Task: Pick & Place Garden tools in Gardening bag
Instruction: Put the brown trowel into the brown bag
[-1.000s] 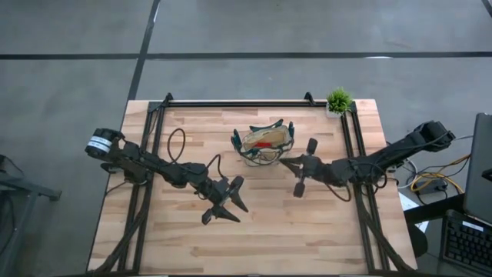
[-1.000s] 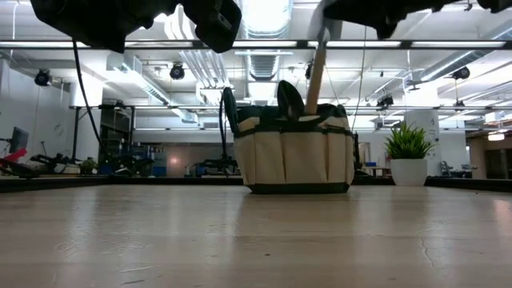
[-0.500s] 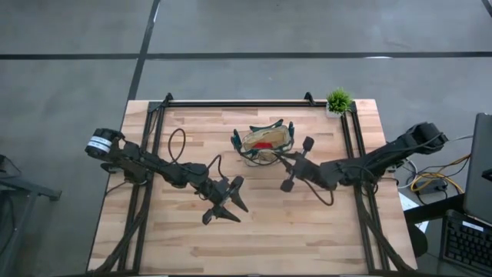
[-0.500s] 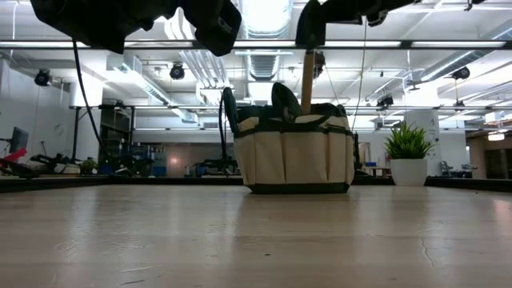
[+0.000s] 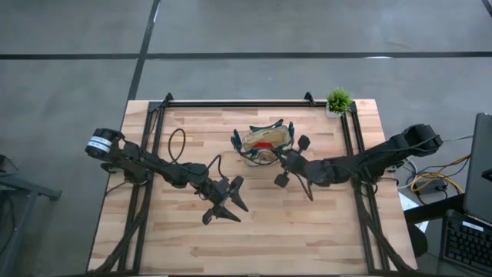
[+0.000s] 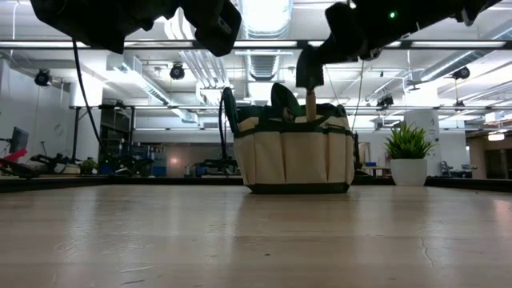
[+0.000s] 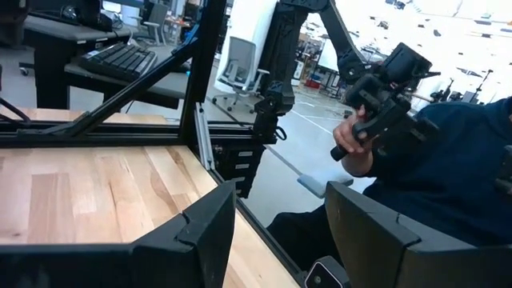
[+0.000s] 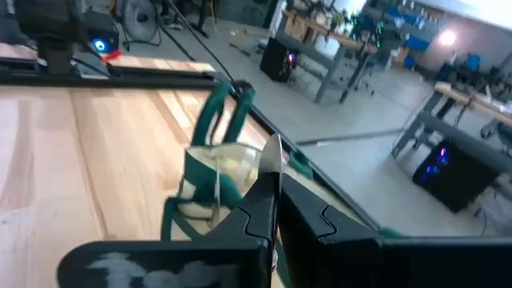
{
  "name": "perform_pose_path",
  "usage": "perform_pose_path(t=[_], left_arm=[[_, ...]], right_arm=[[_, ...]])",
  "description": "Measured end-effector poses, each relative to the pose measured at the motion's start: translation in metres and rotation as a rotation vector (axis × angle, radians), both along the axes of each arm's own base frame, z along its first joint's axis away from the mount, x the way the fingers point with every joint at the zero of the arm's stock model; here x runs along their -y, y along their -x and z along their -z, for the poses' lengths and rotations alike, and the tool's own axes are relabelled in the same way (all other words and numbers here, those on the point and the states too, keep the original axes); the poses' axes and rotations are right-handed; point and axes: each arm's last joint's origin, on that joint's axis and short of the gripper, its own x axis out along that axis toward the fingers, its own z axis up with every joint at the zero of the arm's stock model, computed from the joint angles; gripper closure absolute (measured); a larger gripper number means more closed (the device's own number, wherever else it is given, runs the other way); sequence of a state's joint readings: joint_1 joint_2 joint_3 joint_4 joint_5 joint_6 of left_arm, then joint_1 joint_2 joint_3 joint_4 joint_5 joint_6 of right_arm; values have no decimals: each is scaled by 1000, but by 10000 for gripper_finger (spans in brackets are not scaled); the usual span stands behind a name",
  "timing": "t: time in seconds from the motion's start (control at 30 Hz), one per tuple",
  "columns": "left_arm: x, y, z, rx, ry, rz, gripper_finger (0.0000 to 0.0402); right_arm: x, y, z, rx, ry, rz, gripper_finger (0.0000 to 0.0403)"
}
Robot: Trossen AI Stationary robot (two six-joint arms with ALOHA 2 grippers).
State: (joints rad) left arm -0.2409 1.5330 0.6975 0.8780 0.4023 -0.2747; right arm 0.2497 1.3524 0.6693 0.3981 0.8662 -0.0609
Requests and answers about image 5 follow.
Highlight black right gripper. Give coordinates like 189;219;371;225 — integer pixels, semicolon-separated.
273;134;311;189

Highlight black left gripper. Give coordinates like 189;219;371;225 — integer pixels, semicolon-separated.
198;175;250;226

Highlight beige gardening bag green straps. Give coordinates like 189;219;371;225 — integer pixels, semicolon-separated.
230;118;296;167

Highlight small potted green plant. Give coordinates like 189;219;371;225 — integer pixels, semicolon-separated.
325;87;354;118

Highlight white paper sheet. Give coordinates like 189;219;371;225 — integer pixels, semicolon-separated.
399;193;430;234

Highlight black power adapter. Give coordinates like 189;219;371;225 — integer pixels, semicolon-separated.
417;179;449;195

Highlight black stool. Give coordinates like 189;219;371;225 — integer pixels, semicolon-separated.
407;221;429;259

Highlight black side table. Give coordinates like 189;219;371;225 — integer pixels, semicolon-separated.
403;194;466;225

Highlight black keyboard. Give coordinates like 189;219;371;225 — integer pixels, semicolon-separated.
440;210;492;276

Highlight grey metal stand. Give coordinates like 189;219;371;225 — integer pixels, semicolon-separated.
0;153;62;277

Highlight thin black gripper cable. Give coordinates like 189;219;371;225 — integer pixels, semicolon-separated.
298;173;314;202

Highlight black aluminium frame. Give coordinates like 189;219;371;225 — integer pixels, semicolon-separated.
91;92;414;275

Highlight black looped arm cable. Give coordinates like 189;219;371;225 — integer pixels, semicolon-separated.
167;127;188;165

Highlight yellow cable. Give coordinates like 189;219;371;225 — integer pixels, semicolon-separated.
410;153;472;195

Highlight grey cable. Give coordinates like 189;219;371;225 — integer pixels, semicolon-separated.
441;133;474;144

